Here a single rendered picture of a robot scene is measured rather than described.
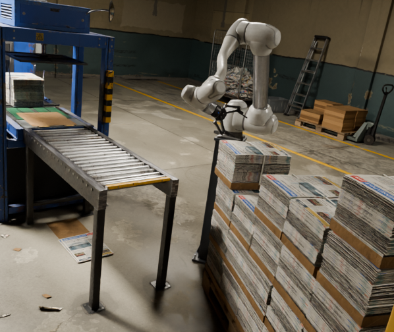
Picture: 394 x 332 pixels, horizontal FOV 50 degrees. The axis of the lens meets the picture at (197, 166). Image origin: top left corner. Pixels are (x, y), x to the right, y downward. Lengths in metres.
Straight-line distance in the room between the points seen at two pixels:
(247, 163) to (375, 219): 1.15
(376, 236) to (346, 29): 8.65
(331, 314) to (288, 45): 9.47
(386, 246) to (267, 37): 1.52
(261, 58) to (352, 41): 7.25
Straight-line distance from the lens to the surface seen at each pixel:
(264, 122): 2.86
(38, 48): 5.96
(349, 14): 10.01
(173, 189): 2.67
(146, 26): 12.66
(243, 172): 2.51
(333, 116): 8.72
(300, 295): 1.93
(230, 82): 10.49
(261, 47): 2.64
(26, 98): 4.32
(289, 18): 10.96
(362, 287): 1.59
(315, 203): 1.94
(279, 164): 2.60
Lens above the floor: 1.73
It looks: 18 degrees down
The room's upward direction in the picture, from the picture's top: 8 degrees clockwise
